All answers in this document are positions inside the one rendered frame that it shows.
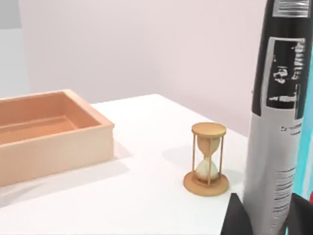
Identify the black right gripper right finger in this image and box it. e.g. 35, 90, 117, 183
285, 193, 313, 235

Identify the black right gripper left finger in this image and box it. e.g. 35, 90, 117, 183
221, 192, 253, 235

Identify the black and grey tube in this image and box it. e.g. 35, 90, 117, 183
243, 0, 313, 235

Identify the wooden hourglass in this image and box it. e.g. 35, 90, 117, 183
183, 122, 230, 197

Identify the shallow salmon-coloured box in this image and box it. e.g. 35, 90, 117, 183
0, 89, 115, 188

